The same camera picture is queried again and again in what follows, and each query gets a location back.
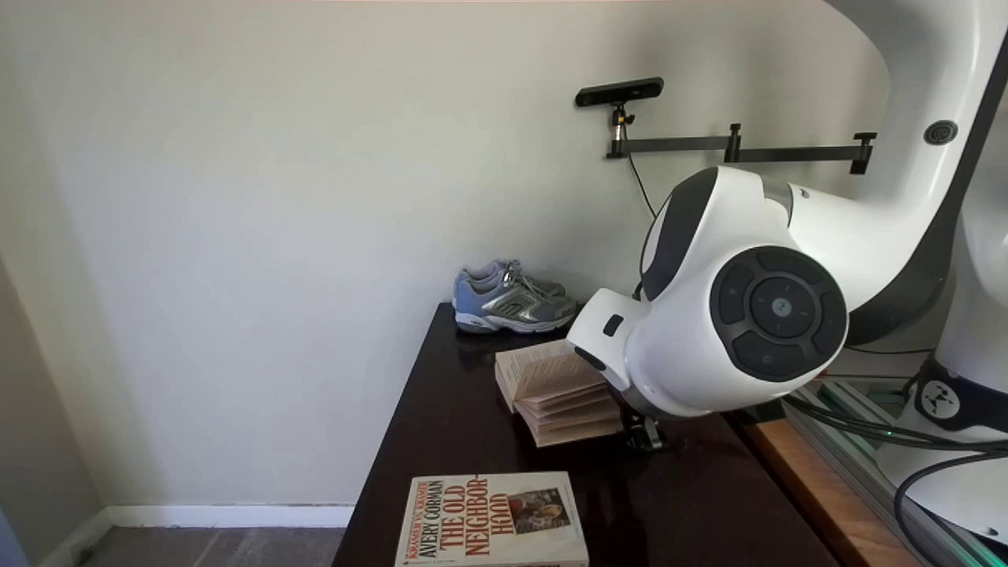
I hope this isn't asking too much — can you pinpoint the thick paperback book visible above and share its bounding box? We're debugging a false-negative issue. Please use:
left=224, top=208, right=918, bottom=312
left=491, top=336, right=631, bottom=451

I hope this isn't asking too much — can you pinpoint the wooden board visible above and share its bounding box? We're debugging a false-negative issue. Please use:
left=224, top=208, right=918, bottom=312
left=749, top=402, right=925, bottom=567

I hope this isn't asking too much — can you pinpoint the thin black cable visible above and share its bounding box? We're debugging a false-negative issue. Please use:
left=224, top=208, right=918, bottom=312
left=623, top=154, right=661, bottom=302

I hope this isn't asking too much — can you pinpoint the Old Neighborhood hardcover book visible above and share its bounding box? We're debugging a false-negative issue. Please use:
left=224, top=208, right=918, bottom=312
left=390, top=470, right=594, bottom=567

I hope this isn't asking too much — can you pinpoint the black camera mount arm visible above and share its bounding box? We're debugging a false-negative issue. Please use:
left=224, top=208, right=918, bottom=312
left=603, top=99, right=880, bottom=175

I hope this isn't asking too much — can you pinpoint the thick black cable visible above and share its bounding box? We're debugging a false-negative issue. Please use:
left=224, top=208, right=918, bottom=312
left=782, top=387, right=1008, bottom=547

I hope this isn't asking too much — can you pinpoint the black stereo camera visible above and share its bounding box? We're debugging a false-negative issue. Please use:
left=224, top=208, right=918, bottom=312
left=575, top=73, right=667, bottom=110

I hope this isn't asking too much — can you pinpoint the blue grey sneaker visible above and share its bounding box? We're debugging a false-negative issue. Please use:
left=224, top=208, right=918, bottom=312
left=451, top=259, right=584, bottom=339

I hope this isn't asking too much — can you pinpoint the aluminium rail frame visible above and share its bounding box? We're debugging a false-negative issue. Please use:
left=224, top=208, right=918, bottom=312
left=782, top=371, right=1008, bottom=567

